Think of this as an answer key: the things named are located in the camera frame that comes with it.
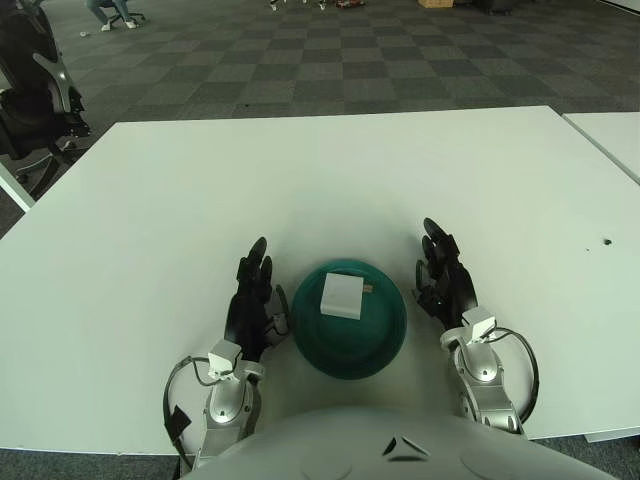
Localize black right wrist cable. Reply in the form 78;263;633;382
492;327;542;424

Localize white side table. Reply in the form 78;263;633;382
562;112;640;185

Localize black office chair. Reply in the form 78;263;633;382
0;0;93;202

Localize grey robot torso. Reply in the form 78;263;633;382
179;403;640;480

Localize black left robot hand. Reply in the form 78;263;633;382
222;237;292;364

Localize white table with dark edge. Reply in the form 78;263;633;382
0;164;37;212

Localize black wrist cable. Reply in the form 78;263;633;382
162;353;212;471
492;327;542;424

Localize white charger plug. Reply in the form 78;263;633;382
320;272;376;320

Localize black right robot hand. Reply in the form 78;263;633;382
412;217;497;342

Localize seated person legs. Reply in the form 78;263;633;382
84;0;147;31

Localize green bowl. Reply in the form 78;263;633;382
291;257;407;382

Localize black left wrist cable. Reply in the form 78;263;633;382
162;353;212;471

